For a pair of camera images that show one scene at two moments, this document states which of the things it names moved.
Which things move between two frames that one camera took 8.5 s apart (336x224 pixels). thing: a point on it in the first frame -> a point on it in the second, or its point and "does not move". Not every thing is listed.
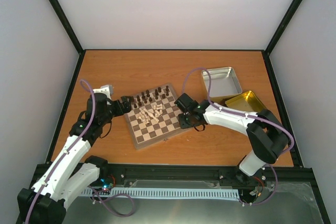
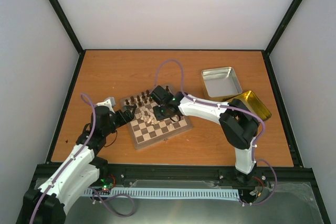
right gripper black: x=184 y=125 -> x=157 y=115
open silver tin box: x=224 y=84 does not move
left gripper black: x=121 y=111 -> x=123 y=119
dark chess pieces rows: x=147 y=96 does not move
